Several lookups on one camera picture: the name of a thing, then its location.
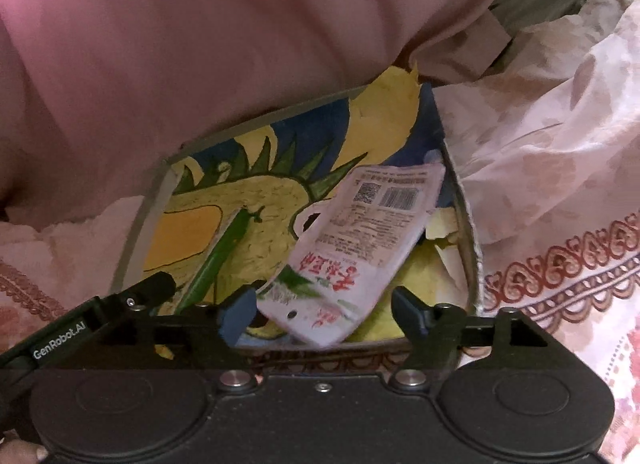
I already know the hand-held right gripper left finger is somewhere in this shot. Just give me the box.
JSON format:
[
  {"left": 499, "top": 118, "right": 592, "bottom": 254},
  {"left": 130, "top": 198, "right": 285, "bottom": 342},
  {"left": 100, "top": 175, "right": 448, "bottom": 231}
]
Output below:
[{"left": 100, "top": 286, "right": 258, "bottom": 391}]

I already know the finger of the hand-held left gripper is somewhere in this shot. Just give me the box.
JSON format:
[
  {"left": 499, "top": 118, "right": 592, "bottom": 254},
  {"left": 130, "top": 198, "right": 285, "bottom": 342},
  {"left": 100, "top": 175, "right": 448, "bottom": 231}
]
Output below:
[{"left": 112, "top": 271, "right": 177, "bottom": 317}]

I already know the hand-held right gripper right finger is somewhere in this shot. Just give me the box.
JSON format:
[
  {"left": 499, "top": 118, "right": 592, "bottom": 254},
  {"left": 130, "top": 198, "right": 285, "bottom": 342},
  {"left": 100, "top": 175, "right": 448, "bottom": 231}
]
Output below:
[{"left": 391, "top": 286, "right": 562, "bottom": 391}]

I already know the cartoon painted shallow box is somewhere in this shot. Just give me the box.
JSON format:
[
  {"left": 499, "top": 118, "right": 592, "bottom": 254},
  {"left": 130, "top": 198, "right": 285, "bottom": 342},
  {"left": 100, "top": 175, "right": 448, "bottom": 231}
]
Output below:
[{"left": 111, "top": 62, "right": 484, "bottom": 360}]

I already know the white red green snack packet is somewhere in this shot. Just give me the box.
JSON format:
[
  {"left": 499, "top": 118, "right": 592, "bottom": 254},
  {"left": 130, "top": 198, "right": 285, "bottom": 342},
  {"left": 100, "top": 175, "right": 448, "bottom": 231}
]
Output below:
[{"left": 256, "top": 164, "right": 447, "bottom": 349}]

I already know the person's left hand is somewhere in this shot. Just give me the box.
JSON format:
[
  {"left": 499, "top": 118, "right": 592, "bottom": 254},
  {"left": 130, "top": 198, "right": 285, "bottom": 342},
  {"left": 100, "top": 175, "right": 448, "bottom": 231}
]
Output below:
[{"left": 0, "top": 436, "right": 49, "bottom": 464}]

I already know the floral printed blanket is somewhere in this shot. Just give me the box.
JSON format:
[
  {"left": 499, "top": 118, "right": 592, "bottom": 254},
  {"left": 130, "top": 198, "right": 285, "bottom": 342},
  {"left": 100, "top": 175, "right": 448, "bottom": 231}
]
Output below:
[{"left": 0, "top": 0, "right": 640, "bottom": 464}]

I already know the plain pink pillow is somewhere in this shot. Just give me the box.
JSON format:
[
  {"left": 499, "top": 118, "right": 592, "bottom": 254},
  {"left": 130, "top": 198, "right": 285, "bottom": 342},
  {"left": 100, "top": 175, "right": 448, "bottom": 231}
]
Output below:
[{"left": 0, "top": 0, "right": 533, "bottom": 227}]

